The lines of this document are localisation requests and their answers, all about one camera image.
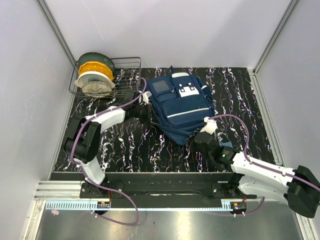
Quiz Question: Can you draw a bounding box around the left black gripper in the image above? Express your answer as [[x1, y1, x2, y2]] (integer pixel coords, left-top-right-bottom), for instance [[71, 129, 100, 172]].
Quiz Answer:
[[132, 102, 160, 125]]

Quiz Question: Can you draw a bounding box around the navy blue student backpack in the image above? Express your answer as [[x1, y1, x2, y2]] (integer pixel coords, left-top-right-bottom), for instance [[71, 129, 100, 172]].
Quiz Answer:
[[146, 72, 215, 145]]

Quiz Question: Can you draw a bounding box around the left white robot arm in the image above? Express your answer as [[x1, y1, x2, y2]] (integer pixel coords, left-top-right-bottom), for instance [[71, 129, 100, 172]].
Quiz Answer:
[[62, 90, 152, 198]]

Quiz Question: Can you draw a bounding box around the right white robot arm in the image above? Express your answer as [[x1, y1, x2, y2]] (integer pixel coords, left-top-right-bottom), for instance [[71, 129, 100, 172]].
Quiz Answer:
[[193, 132, 320, 219]]

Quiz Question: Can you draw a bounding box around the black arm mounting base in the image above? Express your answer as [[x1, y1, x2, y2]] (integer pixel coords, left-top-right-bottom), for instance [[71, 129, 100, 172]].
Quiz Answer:
[[80, 172, 244, 211]]

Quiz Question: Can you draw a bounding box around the small blue wallet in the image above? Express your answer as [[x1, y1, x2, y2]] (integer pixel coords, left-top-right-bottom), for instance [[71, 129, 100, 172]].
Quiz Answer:
[[219, 142, 233, 148]]

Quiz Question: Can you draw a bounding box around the grey patterned plate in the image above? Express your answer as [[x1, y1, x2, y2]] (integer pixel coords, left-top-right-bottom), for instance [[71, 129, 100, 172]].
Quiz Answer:
[[81, 81, 112, 98]]

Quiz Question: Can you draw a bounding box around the white plate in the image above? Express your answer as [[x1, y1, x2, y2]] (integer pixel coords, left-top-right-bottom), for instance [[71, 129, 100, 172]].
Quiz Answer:
[[74, 71, 115, 89]]

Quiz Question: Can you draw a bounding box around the yellow plate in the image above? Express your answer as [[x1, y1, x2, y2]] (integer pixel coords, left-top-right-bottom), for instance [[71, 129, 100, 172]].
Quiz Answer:
[[78, 61, 114, 81]]

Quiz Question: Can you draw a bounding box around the dark green plate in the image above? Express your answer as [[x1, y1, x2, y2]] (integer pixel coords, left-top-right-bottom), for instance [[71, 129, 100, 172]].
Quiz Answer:
[[77, 52, 115, 73]]

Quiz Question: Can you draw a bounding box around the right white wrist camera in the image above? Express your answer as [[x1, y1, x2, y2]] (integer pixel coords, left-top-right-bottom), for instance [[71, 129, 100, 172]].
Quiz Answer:
[[199, 117, 218, 135]]

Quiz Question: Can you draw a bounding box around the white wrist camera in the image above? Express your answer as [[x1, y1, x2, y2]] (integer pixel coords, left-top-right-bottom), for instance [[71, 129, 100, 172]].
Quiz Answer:
[[199, 117, 218, 135], [138, 91, 152, 106]]

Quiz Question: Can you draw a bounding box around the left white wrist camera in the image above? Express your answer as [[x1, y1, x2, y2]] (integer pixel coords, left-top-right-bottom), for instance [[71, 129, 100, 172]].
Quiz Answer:
[[138, 91, 152, 106]]

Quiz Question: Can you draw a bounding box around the black wire dish rack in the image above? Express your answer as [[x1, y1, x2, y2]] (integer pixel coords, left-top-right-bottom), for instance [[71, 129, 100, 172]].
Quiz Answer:
[[69, 57, 141, 99]]

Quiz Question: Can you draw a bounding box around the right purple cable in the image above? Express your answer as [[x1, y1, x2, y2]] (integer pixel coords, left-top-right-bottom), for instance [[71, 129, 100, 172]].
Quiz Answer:
[[203, 113, 320, 218]]

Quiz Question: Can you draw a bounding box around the purple cable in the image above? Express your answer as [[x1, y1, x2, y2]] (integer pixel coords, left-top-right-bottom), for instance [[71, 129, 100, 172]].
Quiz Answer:
[[69, 77, 148, 226], [203, 113, 320, 218]]

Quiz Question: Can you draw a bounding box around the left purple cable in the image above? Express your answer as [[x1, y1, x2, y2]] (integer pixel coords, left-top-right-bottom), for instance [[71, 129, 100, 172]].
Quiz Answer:
[[69, 77, 148, 226]]

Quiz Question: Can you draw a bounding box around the aluminium front rail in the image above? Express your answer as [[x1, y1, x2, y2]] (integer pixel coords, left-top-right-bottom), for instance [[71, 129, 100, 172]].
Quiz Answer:
[[33, 180, 307, 201]]

